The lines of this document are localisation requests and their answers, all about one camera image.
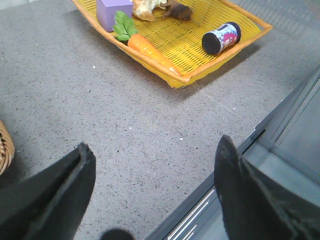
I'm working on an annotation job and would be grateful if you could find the toy croissant bread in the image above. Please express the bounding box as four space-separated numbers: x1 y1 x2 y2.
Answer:
131 0 168 22

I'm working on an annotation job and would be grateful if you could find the black cylindrical can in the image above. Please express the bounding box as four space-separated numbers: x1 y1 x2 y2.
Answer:
201 21 242 55

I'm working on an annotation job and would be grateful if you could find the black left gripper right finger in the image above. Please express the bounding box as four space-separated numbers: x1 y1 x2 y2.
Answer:
214 135 320 240

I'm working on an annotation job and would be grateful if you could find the purple box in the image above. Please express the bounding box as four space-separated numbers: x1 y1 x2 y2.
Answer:
96 0 133 32

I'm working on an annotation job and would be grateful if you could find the orange toy carrot with leaves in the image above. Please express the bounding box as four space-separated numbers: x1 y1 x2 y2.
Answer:
113 10 180 76

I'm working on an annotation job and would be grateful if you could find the brown wicker basket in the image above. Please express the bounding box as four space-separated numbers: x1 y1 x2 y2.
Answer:
0 121 15 175

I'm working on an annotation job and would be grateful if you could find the brown toy mushroom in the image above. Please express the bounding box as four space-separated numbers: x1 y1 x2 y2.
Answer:
160 0 193 21

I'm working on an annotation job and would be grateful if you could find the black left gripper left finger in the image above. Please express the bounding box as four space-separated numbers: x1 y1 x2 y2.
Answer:
0 142 96 240

